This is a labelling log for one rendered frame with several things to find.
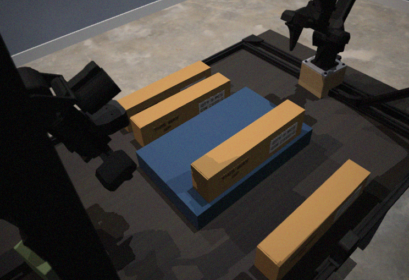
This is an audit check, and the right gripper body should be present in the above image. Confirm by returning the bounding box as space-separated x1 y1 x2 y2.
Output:
280 0 350 44

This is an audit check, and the blue rectangular platform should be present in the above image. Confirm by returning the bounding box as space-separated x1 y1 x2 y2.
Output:
136 87 313 230

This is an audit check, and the brown cardboard carton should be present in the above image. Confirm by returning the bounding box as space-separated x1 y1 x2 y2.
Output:
117 61 211 133
130 73 230 147
191 100 305 203
255 160 370 280

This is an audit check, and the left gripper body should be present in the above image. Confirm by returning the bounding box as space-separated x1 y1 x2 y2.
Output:
62 116 137 191

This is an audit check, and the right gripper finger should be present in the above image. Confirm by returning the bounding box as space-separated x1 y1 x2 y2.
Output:
314 39 340 63
285 23 303 51

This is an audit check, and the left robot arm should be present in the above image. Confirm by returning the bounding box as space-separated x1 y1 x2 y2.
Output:
0 61 130 261

